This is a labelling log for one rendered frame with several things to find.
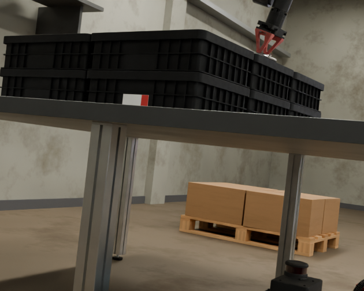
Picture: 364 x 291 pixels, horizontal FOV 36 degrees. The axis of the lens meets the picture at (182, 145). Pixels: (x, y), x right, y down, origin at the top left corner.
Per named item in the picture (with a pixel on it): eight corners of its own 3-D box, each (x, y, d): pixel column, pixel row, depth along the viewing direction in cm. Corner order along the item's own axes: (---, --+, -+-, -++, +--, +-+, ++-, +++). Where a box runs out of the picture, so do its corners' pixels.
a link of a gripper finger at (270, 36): (247, 48, 187) (257, 21, 186) (256, 52, 193) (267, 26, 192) (263, 54, 184) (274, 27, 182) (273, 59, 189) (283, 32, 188)
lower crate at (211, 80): (248, 129, 167) (252, 89, 168) (193, 118, 143) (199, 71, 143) (143, 121, 190) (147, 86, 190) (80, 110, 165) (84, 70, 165)
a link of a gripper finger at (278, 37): (249, 49, 189) (260, 23, 188) (260, 53, 195) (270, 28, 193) (266, 56, 186) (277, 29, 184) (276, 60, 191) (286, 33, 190)
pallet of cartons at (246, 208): (340, 246, 448) (345, 198, 449) (319, 258, 376) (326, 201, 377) (212, 224, 496) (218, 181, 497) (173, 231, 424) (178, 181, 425)
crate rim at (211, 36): (255, 60, 168) (256, 52, 168) (202, 38, 143) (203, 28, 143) (149, 60, 190) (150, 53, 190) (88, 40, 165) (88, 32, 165)
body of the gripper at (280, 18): (255, 25, 186) (264, 3, 184) (270, 32, 194) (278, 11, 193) (271, 30, 182) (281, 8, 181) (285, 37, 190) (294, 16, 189)
